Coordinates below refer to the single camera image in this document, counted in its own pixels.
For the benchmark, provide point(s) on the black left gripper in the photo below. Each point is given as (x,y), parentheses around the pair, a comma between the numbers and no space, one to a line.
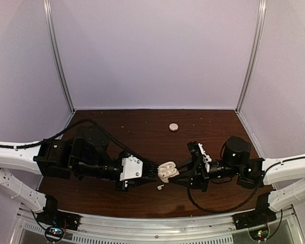
(131,183)

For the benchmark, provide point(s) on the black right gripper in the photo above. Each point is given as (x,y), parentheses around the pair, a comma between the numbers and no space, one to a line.
(200,177)

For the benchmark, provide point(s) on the white earbud case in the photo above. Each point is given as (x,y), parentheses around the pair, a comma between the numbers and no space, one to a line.
(167,170)

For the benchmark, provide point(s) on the pink earbud case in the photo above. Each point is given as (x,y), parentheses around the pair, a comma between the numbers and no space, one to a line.
(173,127)

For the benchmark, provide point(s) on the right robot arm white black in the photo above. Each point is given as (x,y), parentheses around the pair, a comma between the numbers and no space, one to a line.
(252,174)

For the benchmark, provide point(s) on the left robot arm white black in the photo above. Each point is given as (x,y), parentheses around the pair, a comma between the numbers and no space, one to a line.
(93,153)

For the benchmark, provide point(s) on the right base circuit board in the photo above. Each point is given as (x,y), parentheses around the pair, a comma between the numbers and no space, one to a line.
(259,234)

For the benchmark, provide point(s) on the base circuit board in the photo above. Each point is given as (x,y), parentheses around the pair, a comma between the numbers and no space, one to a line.
(54,233)
(259,234)

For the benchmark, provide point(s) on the left base circuit board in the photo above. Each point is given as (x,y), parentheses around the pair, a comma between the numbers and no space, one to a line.
(54,233)

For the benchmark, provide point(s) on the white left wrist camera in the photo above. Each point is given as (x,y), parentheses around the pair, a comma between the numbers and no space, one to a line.
(132,168)

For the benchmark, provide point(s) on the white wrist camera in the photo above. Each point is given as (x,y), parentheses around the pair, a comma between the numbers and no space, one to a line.
(196,149)
(132,168)

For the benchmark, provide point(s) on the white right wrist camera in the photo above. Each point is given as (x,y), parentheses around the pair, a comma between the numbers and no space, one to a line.
(196,149)

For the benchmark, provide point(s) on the aluminium front rail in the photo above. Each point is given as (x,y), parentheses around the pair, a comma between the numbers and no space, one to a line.
(203,229)

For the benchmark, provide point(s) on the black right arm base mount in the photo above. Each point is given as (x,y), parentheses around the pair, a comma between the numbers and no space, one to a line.
(253,218)

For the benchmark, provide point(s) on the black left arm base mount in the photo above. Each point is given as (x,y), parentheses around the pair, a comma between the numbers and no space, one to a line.
(58,218)

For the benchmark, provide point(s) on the aluminium right corner post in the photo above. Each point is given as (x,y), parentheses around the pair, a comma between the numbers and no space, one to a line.
(259,27)

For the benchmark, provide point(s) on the aluminium corner post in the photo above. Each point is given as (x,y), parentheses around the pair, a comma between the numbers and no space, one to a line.
(56,55)
(259,27)

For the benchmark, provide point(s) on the aluminium left corner post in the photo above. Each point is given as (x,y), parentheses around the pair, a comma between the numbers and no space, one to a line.
(56,55)

